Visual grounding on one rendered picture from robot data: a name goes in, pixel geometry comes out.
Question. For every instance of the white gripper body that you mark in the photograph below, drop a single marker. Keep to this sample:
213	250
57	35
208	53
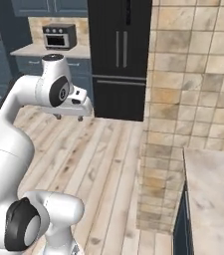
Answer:
71	109

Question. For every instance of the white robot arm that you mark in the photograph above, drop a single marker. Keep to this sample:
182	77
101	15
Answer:
10	156

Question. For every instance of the black fridge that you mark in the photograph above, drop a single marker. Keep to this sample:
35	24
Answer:
120	59

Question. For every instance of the blue base cupboards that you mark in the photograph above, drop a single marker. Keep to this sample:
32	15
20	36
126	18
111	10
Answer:
77	71

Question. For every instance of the grey toaster oven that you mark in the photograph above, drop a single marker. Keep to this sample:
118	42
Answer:
59	36

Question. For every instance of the blue wall cupboards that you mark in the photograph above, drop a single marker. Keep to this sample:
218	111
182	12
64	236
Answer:
50	8

